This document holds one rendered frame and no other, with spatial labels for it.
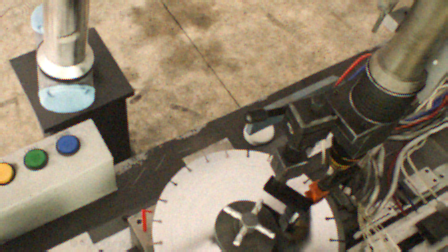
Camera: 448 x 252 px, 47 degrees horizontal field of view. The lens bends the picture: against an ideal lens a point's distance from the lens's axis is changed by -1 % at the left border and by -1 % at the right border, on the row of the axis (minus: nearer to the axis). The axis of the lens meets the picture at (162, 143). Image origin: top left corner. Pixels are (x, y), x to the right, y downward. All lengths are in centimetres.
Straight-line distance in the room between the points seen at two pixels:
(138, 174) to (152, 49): 125
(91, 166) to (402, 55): 63
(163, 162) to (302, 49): 139
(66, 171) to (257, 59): 150
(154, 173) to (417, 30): 73
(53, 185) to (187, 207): 27
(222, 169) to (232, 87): 132
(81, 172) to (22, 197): 12
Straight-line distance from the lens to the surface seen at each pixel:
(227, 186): 97
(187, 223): 94
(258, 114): 73
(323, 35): 257
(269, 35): 250
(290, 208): 93
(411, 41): 65
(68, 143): 107
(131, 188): 119
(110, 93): 132
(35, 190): 104
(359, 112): 74
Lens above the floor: 182
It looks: 60 degrees down
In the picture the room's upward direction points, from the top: 1 degrees clockwise
